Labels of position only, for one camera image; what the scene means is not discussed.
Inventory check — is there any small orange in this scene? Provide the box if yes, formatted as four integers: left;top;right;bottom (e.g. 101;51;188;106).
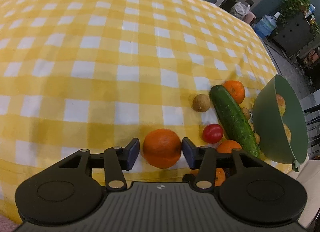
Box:
216;140;242;154

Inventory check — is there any green plastic bowl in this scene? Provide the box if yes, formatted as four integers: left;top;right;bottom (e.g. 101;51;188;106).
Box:
253;75;308;172

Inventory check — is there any red tomato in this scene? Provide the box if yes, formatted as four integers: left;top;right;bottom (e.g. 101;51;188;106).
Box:
202;124;223;144

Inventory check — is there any green cucumber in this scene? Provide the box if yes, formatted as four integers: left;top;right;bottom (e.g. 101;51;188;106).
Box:
209;85;260;158

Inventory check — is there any large orange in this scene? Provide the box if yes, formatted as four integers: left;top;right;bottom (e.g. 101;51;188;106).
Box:
142;129;182;169

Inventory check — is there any brown round kiwi fruit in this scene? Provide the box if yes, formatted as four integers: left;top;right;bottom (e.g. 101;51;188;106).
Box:
193;94;210;112

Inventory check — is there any orange under gripper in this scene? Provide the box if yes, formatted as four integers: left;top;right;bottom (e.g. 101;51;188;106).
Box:
189;168;226;186

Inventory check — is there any yellow green apple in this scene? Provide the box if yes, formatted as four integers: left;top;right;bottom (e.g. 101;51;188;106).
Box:
283;124;292;143

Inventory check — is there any small brown longan fruit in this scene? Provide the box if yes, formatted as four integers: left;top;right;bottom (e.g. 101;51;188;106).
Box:
241;108;251;121

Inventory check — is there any red yellow apple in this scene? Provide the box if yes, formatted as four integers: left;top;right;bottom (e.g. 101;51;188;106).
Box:
276;94;286;116

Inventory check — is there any yellow white checkered tablecloth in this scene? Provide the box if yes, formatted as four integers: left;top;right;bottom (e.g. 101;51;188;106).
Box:
1;0;277;223

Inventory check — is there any blue water jug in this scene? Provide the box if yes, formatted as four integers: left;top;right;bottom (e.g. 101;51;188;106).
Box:
253;12;281;38

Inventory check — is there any dark grey drawer cabinet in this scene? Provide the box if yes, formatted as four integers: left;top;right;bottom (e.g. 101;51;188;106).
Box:
271;13;314;57

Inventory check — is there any pink small heater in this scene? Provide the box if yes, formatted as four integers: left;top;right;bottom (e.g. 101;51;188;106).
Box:
242;11;256;26

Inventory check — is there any white plastic bag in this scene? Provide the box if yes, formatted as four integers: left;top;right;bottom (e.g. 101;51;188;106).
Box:
229;2;251;20

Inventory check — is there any green trailing ivy plant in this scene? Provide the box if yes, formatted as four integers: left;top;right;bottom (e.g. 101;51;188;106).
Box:
274;0;319;38

